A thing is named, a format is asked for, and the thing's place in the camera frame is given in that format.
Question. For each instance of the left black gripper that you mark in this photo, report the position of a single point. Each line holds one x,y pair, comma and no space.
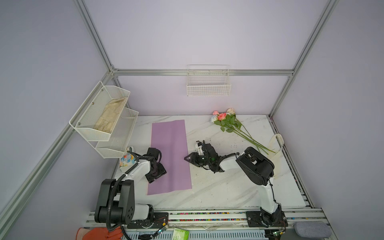
162,172

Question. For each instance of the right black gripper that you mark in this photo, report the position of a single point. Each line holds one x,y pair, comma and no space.
194,156

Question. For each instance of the purple pink wrapping paper sheet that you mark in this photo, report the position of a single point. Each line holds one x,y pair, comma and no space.
171,139

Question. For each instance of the cream fake rose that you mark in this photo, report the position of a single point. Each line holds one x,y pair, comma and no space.
231,124

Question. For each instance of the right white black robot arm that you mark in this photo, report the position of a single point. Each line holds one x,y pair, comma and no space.
258,168

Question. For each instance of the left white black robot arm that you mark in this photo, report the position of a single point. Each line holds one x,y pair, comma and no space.
116,205

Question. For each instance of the white blue fake flower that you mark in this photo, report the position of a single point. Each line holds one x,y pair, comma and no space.
214,118

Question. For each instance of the red pink fake rose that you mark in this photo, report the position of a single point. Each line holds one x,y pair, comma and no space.
221,117

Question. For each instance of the colourful tissue pack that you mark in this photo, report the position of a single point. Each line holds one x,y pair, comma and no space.
128,159

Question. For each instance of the lower white mesh shelf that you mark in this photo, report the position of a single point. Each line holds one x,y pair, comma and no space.
116,147

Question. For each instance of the white mesh shelf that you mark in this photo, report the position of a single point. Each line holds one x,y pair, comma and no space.
96,119
116,147

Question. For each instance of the green white label card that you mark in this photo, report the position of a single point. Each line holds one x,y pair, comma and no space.
179,234

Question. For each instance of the beige cloth in shelf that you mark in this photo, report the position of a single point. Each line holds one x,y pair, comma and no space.
110,115

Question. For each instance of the upper white mesh shelf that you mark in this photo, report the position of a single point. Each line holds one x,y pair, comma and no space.
96,119

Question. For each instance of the cream ribbon strip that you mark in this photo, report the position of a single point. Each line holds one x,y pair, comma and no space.
276,144

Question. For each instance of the orange rubber glove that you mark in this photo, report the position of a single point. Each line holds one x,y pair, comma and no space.
99,234

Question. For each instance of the grey foam pad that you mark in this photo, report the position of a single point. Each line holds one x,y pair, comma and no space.
312,230

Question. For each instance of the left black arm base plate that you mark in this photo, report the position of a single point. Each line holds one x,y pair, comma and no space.
155,221

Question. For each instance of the white wire wall basket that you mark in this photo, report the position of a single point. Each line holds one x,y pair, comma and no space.
208,81

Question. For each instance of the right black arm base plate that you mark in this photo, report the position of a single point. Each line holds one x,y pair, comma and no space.
264,219

